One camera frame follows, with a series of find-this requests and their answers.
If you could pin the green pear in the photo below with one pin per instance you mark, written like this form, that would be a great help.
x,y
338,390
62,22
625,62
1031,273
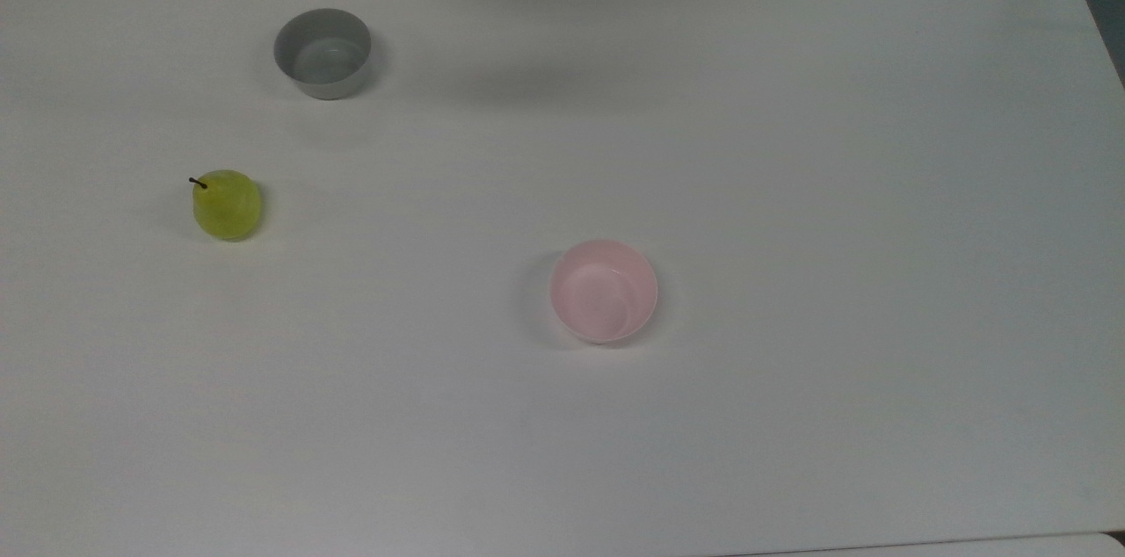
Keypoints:
x,y
228,207

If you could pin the grey bowl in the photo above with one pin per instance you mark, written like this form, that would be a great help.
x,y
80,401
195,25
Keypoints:
x,y
322,56

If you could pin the pink bowl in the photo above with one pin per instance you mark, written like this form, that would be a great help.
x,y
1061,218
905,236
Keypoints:
x,y
603,292

